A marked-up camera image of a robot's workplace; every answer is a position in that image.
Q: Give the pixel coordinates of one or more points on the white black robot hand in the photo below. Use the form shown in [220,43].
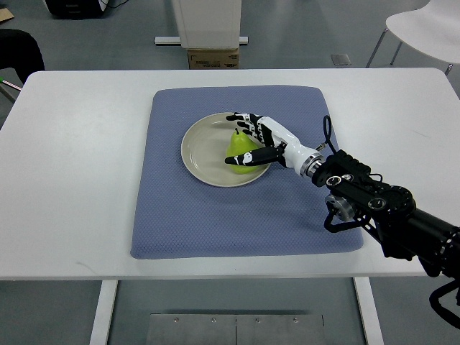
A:
[278,145]

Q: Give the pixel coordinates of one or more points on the green pear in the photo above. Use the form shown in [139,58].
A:
[240,143]

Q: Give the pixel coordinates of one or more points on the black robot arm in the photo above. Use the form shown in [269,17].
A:
[360,199]

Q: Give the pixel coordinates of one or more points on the beige round plate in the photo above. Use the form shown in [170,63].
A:
[203,151]

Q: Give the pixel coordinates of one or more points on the grey floor plate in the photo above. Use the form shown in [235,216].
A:
[340,59]

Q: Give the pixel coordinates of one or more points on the cardboard box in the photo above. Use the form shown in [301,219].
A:
[213,59]

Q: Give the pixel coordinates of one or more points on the blue textured mat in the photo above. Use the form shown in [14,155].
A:
[280,213]

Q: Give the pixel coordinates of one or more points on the white table leg right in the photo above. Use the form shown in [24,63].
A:
[368,311]

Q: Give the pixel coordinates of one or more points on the white table leg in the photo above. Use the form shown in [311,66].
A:
[368,311]
[103,315]

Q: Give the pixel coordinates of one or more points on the white chair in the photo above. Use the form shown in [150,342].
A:
[432,30]

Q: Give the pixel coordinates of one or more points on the black device on floor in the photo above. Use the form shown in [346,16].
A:
[80,9]

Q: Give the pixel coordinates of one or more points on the white table leg left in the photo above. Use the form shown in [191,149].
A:
[103,315]

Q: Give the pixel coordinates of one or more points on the person in black clothes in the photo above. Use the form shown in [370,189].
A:
[20,51]

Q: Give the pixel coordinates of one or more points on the white pedestal column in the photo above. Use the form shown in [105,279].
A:
[206,25]

